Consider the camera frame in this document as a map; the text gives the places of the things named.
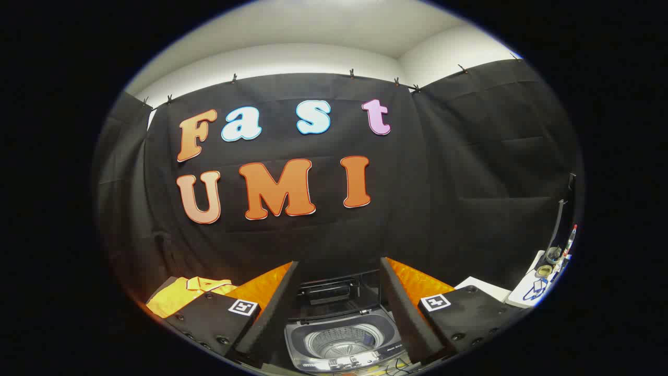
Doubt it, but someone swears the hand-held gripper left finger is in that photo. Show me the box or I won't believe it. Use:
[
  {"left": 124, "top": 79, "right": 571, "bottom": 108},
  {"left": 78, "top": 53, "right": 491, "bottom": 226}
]
[{"left": 166, "top": 261, "right": 300, "bottom": 366}]

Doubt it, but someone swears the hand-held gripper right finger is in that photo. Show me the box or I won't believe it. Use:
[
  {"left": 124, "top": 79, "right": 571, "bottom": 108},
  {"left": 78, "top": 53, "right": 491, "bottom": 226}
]
[{"left": 380, "top": 257, "right": 522, "bottom": 365}]

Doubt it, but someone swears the grey washing machine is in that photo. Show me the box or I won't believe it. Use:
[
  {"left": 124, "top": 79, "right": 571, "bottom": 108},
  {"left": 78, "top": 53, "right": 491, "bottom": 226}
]
[{"left": 284, "top": 308, "right": 413, "bottom": 374}]

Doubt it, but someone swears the yellow polo shirt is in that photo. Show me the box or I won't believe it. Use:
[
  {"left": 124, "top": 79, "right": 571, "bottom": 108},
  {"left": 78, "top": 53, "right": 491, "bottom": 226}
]
[{"left": 146, "top": 277, "right": 238, "bottom": 319}]

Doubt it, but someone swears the black backdrop cloth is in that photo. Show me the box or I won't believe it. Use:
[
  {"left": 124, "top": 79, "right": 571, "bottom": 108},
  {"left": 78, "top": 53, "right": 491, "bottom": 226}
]
[{"left": 94, "top": 58, "right": 584, "bottom": 309}]

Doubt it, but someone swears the row of black clips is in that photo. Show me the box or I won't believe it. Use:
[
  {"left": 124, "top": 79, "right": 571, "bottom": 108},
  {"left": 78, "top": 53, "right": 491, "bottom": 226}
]
[{"left": 141, "top": 52, "right": 522, "bottom": 105}]

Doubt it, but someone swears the blue cord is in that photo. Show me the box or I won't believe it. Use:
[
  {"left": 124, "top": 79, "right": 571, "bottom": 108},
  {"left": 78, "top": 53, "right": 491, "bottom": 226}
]
[{"left": 523, "top": 278, "right": 548, "bottom": 302}]

